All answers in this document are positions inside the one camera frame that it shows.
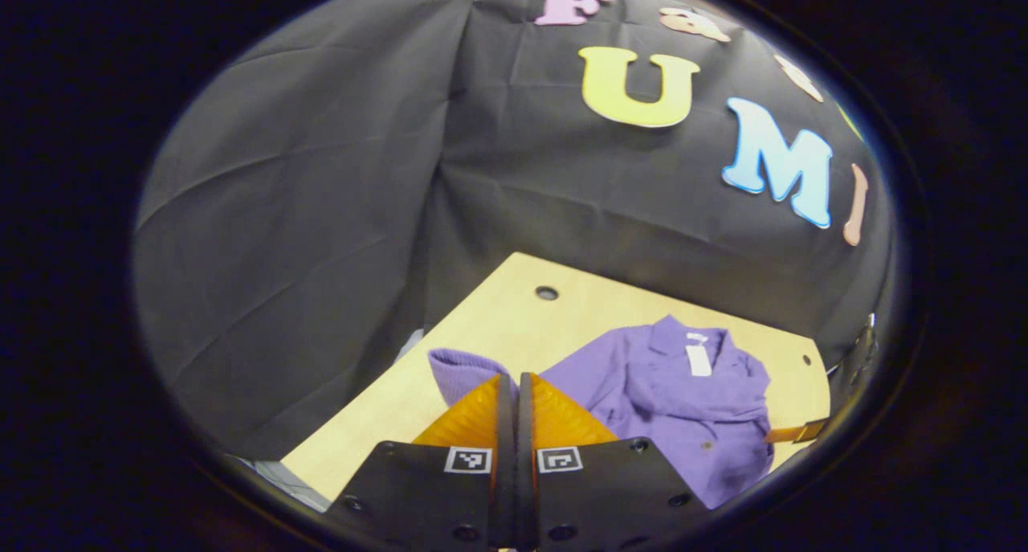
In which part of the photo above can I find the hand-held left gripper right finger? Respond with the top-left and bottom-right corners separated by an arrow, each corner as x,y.
516,372 -> 712,551

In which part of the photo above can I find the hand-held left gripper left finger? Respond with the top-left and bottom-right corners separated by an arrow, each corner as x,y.
325,373 -> 516,550

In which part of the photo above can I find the purple collared shirt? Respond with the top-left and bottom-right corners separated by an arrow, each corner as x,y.
427,315 -> 776,511

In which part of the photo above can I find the black backdrop cloth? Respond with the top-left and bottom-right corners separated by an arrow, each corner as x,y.
133,0 -> 896,463

